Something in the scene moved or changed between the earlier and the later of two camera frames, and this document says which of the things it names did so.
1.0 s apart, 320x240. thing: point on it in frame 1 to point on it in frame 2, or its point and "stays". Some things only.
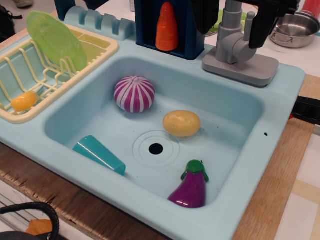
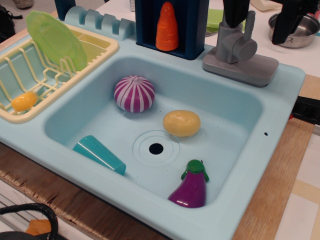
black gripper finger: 206,14 to 235,11
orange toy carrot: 167,38 stays
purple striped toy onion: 134,94 stays
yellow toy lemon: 23,101 stays
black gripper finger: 270,11 to 291,13
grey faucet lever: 248,25 stays
